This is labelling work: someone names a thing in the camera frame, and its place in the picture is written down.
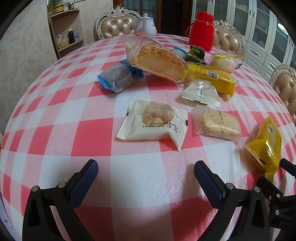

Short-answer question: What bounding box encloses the far beige tufted chair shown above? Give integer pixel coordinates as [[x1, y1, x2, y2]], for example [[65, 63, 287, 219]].
[[94, 6, 141, 40]]

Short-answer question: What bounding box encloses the white ceramic teapot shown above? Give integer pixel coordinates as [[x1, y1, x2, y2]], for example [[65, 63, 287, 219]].
[[134, 13, 157, 39]]

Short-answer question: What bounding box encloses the red white checkered tablecloth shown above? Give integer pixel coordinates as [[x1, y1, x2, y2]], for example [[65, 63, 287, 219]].
[[0, 34, 296, 241]]

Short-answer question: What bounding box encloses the white glass-door cabinet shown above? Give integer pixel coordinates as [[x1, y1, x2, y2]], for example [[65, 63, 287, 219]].
[[192, 0, 295, 81]]

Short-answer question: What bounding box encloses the red thermos jug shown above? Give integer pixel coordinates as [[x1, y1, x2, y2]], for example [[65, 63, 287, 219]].
[[185, 11, 215, 51]]

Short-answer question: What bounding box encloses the tiger-skin cake clear packet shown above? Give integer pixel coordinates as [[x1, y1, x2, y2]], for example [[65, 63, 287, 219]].
[[120, 34, 189, 82]]

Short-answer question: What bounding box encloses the near-right beige tufted chair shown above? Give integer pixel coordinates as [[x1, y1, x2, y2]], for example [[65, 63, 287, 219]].
[[269, 64, 296, 121]]

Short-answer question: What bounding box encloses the dark cake blue packet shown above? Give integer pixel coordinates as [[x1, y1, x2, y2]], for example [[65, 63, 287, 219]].
[[97, 59, 144, 93]]

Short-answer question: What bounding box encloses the yellow snack bag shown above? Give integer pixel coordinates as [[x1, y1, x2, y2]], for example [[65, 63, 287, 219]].
[[245, 116, 282, 183]]

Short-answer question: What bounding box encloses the small blue box on shelf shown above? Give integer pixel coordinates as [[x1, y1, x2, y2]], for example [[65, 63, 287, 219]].
[[73, 30, 80, 42]]

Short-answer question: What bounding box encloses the bagged food on shelf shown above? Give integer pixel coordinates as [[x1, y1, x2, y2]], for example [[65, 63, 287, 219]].
[[57, 34, 69, 49]]

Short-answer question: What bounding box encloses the small blue snack packet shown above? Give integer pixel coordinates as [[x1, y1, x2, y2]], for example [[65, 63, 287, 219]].
[[172, 46, 187, 59]]

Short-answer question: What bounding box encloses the clear biscuit packet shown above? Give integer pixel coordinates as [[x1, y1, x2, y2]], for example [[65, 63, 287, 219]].
[[191, 105, 242, 142]]

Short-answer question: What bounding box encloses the pale round bread packet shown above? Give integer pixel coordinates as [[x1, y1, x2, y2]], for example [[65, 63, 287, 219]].
[[207, 53, 247, 73]]

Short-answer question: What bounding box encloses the right beige tufted chair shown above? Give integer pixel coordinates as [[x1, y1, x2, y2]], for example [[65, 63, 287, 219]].
[[213, 20, 246, 55]]

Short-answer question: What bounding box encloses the white round-pastry packet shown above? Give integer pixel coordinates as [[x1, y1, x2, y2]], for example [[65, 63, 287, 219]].
[[116, 99, 188, 150]]

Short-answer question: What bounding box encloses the wooden corner shelf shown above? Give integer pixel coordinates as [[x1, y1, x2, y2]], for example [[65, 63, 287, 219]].
[[47, 1, 84, 59]]

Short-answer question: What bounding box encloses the small white clear packet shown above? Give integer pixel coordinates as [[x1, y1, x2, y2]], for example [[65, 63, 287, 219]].
[[182, 79, 221, 107]]

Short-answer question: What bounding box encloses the green candy packet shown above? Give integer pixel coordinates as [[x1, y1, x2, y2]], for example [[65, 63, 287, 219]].
[[185, 46, 205, 64]]

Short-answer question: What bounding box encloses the dark bottle on shelf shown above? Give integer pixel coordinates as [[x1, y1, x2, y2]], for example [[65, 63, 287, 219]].
[[68, 28, 75, 44]]

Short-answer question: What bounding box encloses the dark wooden glass door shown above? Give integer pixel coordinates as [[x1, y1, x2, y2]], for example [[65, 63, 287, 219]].
[[113, 0, 193, 36]]

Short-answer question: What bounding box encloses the long yellow snack packet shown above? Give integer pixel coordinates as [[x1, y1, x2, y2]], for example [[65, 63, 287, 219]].
[[182, 63, 236, 97]]

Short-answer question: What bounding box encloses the yellow jar on shelf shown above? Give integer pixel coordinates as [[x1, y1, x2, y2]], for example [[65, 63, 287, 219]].
[[54, 4, 64, 15]]

